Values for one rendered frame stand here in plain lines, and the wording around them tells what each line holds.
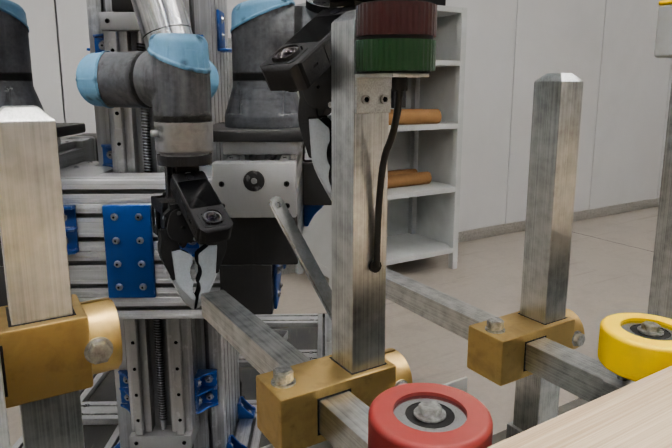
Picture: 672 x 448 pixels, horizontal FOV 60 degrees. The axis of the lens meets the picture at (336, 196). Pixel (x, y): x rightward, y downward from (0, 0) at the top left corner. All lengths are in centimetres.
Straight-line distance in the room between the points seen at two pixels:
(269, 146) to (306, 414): 62
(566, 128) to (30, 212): 50
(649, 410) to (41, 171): 42
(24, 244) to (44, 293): 3
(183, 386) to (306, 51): 99
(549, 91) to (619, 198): 510
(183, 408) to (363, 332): 91
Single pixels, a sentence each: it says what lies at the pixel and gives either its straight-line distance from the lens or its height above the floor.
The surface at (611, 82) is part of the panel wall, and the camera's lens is 543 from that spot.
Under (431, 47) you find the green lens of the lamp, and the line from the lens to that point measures 44.
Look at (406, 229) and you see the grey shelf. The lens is 397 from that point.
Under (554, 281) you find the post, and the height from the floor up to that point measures 91.
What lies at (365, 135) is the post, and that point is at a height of 108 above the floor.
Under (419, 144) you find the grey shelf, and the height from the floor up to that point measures 74.
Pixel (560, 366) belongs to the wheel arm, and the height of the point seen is 84.
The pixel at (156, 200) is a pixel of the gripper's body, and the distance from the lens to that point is 83.
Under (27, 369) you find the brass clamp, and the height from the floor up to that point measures 94.
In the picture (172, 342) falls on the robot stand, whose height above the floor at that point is 58.
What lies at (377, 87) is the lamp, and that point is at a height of 111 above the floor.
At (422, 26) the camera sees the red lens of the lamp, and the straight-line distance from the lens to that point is 43.
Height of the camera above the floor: 112
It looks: 11 degrees down
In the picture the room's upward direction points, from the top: straight up
